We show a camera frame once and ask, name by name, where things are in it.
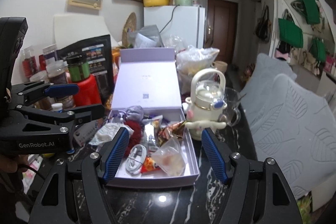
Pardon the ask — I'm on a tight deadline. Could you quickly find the cream cartoon dog kettle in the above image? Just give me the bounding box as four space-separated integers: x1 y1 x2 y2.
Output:
185 68 227 140

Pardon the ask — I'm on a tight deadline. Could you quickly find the plastic bag of food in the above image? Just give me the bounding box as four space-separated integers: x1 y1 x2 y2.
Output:
176 46 220 75

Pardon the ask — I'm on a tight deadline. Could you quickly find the brown entrance door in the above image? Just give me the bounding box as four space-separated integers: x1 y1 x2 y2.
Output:
203 0 239 64

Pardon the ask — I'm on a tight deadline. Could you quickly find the purple embroidered sachet pouch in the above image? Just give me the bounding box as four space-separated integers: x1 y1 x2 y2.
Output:
113 105 144 123

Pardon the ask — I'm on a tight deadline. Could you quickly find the white bread print snack bag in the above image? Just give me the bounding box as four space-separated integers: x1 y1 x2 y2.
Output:
89 123 134 146

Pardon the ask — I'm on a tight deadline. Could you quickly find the clear glass mug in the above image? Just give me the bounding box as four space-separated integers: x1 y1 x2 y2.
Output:
223 87 241 127

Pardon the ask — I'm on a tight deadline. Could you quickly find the silver foil snack packet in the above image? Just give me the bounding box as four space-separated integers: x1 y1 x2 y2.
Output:
143 115 163 155

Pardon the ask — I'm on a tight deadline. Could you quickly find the white mini fridge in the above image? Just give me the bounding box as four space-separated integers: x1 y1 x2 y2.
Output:
143 6 206 48

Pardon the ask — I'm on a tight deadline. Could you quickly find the red gold candy packet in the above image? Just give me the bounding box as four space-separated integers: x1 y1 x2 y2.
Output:
140 156 161 174

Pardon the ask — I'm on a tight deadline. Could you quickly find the white usb cable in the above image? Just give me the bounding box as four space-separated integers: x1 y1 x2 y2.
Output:
124 144 148 176

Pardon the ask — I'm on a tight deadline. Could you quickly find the black menu stand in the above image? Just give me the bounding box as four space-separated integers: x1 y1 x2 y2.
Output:
57 35 114 103

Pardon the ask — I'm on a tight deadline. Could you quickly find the green gold cereal packet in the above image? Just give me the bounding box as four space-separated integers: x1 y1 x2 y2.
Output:
158 121 186 141

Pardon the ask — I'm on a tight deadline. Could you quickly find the red plastic container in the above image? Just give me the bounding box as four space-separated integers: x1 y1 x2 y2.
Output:
71 75 101 106

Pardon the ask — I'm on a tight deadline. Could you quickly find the green felt tote bag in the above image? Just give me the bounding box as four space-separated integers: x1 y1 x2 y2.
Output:
278 18 303 48

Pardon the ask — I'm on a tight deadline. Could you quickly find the clear zip bag with snacks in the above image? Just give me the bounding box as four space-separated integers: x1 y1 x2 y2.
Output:
151 136 186 177

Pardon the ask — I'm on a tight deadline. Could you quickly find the lavender gift box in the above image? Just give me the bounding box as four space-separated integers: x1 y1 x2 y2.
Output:
108 48 199 189

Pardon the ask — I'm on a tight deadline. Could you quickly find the operator left hand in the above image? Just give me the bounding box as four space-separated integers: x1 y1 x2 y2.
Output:
0 155 29 173

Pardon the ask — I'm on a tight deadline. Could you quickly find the red knitted yarn ball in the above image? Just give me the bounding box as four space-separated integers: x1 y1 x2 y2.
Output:
124 120 142 157

